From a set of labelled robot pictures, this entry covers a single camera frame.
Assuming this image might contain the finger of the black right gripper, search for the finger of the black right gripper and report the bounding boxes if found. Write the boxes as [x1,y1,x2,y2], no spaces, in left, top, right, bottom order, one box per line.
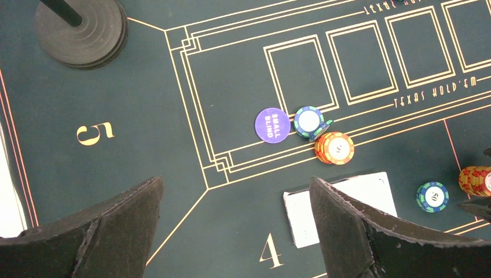
[457,147,491,224]

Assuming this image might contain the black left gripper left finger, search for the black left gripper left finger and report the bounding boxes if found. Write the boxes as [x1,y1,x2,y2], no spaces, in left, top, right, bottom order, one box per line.
[1,177,164,277]

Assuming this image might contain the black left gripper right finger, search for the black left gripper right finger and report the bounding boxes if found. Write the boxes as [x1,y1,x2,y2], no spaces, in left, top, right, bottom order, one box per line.
[309,177,490,277]

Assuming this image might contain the orange chip stack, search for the orange chip stack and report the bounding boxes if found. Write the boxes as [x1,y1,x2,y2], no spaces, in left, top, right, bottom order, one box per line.
[458,166,490,197]

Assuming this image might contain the blue green chip stack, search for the blue green chip stack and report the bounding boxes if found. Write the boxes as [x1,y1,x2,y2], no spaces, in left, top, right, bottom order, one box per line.
[416,181,449,213]

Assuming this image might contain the orange chips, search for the orange chips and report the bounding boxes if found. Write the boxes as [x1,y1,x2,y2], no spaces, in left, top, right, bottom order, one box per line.
[314,131,355,165]

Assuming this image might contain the blue playing card deck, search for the blue playing card deck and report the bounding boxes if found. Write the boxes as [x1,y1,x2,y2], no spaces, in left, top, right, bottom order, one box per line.
[283,172,397,248]

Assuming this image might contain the purple small blind button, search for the purple small blind button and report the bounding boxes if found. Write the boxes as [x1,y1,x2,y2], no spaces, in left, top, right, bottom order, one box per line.
[254,107,291,144]

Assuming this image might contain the dark green poker mat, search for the dark green poker mat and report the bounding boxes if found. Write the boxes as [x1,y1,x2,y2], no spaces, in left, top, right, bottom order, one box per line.
[1,1,490,277]

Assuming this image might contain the gold microphone on stand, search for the gold microphone on stand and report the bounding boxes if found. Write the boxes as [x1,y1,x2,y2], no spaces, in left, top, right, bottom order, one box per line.
[35,1,129,70]

